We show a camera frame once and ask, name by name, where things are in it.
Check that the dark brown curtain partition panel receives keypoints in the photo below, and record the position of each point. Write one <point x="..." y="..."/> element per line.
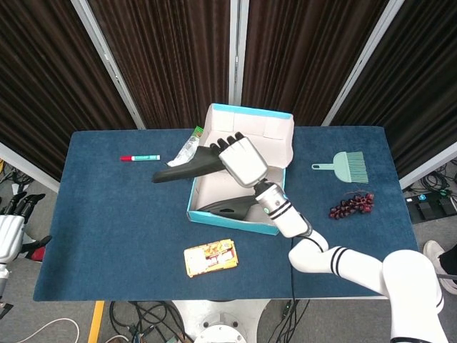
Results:
<point x="168" y="53"/>
<point x="303" y="53"/>
<point x="421" y="71"/>
<point x="43" y="71"/>

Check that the small red item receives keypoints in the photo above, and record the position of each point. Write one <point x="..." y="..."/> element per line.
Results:
<point x="37" y="254"/>

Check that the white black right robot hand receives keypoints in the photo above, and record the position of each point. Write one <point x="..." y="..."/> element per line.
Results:
<point x="242" y="160"/>

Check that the green marker with red cap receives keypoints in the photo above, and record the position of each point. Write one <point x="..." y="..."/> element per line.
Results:
<point x="143" y="157"/>

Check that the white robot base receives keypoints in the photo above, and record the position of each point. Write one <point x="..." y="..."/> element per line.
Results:
<point x="221" y="321"/>

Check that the yellow snack package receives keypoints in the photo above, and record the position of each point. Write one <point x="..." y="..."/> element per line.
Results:
<point x="210" y="259"/>

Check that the white sneaker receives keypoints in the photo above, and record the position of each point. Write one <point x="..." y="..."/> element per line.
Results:
<point x="432" y="252"/>

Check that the light blue shoe box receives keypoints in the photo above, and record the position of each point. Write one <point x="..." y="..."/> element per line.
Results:
<point x="250" y="123"/>

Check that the purple grape bunch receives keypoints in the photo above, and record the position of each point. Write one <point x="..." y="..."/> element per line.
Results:
<point x="348" y="209"/>

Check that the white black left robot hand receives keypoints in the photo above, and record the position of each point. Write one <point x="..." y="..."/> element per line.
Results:
<point x="10" y="236"/>

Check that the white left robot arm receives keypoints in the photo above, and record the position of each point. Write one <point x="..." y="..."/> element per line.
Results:
<point x="3" y="278"/>

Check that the black slide sandal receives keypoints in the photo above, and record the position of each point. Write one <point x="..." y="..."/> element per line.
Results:
<point x="232" y="205"/>
<point x="185" y="171"/>

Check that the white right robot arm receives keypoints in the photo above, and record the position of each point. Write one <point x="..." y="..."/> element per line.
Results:
<point x="357" y="264"/>

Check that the black trouser leg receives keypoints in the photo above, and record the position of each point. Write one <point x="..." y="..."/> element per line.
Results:
<point x="449" y="261"/>

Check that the white green snack packet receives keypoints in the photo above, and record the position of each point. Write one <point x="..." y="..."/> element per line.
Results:
<point x="187" y="148"/>

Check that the mint green hand brush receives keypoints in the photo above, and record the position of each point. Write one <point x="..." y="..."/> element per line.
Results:
<point x="344" y="166"/>

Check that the blue table cloth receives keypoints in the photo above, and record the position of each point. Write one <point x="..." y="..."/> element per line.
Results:
<point x="125" y="214"/>

